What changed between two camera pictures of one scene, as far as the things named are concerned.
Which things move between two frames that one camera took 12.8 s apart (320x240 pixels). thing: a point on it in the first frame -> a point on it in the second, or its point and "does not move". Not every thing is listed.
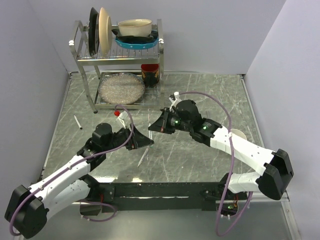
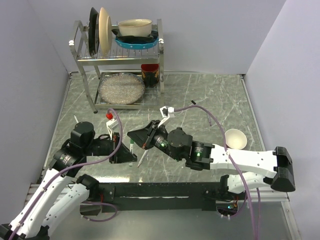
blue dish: [152, 37] does not move
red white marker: [143, 156] does not move
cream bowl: [139, 28] does not move
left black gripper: [138, 140] -> [124, 153]
